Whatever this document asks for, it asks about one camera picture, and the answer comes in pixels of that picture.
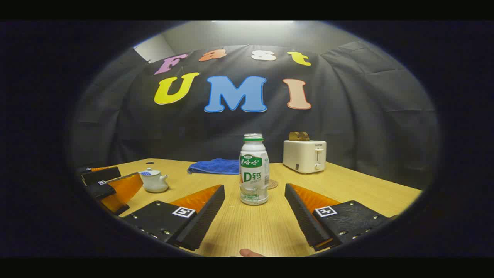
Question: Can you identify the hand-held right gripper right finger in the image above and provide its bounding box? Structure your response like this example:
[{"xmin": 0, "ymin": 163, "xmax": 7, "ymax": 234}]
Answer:
[{"xmin": 284, "ymin": 183, "xmax": 399, "ymax": 252}]

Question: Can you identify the black backdrop cloth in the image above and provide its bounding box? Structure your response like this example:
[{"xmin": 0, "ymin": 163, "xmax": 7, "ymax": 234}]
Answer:
[{"xmin": 69, "ymin": 42, "xmax": 440, "ymax": 190}]

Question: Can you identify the white toaster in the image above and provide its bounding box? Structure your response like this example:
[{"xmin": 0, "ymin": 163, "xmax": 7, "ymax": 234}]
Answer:
[{"xmin": 283, "ymin": 140, "xmax": 327, "ymax": 174}]

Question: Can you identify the white ceramic teacup with spout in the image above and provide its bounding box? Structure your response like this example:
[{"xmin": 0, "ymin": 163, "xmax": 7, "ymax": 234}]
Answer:
[{"xmin": 140, "ymin": 174, "xmax": 169, "ymax": 193}]

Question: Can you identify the blue towel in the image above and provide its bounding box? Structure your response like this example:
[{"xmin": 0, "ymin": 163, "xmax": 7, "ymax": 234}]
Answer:
[{"xmin": 187, "ymin": 158, "xmax": 240, "ymax": 175}]

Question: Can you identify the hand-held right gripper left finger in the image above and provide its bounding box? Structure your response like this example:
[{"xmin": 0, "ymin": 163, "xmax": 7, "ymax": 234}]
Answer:
[{"xmin": 120, "ymin": 184, "xmax": 226, "ymax": 251}]

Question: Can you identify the white water bottle green label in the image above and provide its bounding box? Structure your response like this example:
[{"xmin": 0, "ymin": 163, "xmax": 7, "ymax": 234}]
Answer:
[{"xmin": 239, "ymin": 133, "xmax": 270, "ymax": 205}]

